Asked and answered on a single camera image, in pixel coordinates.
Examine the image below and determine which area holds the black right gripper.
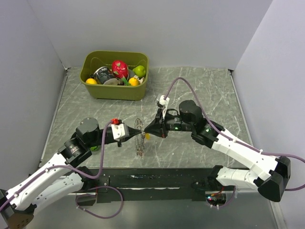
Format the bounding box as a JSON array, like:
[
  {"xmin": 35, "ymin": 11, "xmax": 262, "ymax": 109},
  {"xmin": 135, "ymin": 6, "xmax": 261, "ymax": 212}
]
[{"xmin": 144, "ymin": 107, "xmax": 194, "ymax": 137}]

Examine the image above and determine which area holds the silver key yellow tag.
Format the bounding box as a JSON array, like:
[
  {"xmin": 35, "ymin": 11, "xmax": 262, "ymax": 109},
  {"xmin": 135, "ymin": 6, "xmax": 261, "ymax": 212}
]
[{"xmin": 143, "ymin": 133, "xmax": 150, "ymax": 140}]

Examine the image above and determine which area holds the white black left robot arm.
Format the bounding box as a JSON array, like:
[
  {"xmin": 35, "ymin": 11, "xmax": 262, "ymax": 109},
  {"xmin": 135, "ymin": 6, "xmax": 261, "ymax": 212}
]
[{"xmin": 0, "ymin": 118, "xmax": 141, "ymax": 229}]

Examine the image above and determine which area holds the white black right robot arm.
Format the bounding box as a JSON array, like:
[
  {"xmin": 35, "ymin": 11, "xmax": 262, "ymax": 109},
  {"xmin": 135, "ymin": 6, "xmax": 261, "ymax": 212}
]
[{"xmin": 144, "ymin": 100, "xmax": 291, "ymax": 202}]

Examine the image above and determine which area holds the green watermelon toy ball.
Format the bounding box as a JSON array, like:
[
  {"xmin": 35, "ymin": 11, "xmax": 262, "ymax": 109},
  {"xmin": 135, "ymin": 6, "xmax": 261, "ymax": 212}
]
[{"xmin": 90, "ymin": 146, "xmax": 101, "ymax": 152}]

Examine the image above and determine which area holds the right orange toy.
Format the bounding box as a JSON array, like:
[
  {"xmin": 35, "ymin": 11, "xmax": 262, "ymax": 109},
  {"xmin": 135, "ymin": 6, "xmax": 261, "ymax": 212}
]
[{"xmin": 128, "ymin": 77, "xmax": 140, "ymax": 86}]

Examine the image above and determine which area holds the orange toy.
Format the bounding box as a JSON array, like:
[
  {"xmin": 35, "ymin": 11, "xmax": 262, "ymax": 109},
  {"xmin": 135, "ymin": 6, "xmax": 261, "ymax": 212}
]
[
  {"xmin": 128, "ymin": 77, "xmax": 140, "ymax": 86},
  {"xmin": 86, "ymin": 78, "xmax": 98, "ymax": 84}
]

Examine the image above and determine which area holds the green apple toy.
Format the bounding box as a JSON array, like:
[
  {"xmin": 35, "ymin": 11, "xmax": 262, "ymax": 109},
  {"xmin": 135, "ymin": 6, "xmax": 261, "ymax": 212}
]
[{"xmin": 132, "ymin": 65, "xmax": 146, "ymax": 78}]

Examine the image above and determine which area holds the left orange toy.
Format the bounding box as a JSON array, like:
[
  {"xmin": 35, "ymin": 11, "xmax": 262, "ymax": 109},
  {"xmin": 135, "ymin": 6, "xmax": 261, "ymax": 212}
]
[{"xmin": 86, "ymin": 78, "xmax": 98, "ymax": 84}]

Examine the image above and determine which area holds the red dragon fruit toy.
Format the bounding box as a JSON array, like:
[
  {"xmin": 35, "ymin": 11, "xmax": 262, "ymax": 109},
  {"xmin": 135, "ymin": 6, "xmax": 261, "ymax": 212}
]
[{"xmin": 112, "ymin": 60, "xmax": 129, "ymax": 79}]

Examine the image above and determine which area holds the black paper cup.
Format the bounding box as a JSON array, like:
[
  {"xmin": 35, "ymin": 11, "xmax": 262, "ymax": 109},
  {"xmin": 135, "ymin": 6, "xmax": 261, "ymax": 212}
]
[{"xmin": 93, "ymin": 66, "xmax": 119, "ymax": 85}]

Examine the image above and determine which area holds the olive green plastic bin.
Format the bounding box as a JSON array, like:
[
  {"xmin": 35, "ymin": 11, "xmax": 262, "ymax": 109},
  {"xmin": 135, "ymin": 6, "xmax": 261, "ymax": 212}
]
[{"xmin": 80, "ymin": 51, "xmax": 149, "ymax": 101}]

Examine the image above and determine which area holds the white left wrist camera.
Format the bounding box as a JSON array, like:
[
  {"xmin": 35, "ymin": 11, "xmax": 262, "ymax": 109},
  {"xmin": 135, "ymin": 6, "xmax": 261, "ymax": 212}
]
[{"xmin": 111, "ymin": 123, "xmax": 127, "ymax": 141}]

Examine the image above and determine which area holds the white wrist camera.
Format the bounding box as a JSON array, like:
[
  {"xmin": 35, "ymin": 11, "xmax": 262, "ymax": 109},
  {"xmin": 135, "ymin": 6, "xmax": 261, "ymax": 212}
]
[
  {"xmin": 156, "ymin": 94, "xmax": 170, "ymax": 119},
  {"xmin": 111, "ymin": 123, "xmax": 127, "ymax": 141}
]

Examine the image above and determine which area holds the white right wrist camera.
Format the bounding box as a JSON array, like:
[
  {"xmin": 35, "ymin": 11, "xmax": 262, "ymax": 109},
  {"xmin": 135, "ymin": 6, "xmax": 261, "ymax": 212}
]
[{"xmin": 156, "ymin": 94, "xmax": 170, "ymax": 119}]

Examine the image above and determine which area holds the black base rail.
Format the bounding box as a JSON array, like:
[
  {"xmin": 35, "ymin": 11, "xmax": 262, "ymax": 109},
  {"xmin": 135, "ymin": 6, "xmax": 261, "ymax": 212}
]
[{"xmin": 76, "ymin": 168, "xmax": 239, "ymax": 203}]

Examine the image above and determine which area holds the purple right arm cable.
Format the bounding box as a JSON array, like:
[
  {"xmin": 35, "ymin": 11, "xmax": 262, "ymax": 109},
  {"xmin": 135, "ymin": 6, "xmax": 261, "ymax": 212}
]
[{"xmin": 165, "ymin": 77, "xmax": 305, "ymax": 209}]

